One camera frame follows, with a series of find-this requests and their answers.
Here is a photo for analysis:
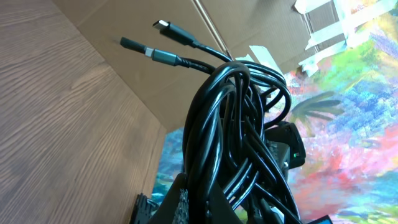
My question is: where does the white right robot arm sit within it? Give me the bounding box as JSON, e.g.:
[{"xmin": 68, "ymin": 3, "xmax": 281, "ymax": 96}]
[{"xmin": 265, "ymin": 121, "xmax": 306, "ymax": 180}]

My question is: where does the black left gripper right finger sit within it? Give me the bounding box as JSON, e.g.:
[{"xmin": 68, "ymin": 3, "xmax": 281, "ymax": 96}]
[{"xmin": 205, "ymin": 183, "xmax": 242, "ymax": 224}]

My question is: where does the black grey-plug USB cable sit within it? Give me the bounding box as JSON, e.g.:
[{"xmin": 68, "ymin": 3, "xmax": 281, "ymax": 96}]
[{"xmin": 119, "ymin": 36, "xmax": 304, "ymax": 224}]

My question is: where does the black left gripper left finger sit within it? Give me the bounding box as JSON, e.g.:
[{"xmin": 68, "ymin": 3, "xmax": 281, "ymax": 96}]
[{"xmin": 147, "ymin": 173, "xmax": 189, "ymax": 224}]

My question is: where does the colourful painted backdrop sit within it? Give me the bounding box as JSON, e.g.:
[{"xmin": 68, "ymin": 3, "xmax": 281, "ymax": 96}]
[{"xmin": 150, "ymin": 0, "xmax": 398, "ymax": 224}]

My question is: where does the brown cardboard wall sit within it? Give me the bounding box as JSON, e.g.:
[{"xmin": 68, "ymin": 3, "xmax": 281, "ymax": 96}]
[{"xmin": 56, "ymin": 0, "xmax": 397, "ymax": 134}]

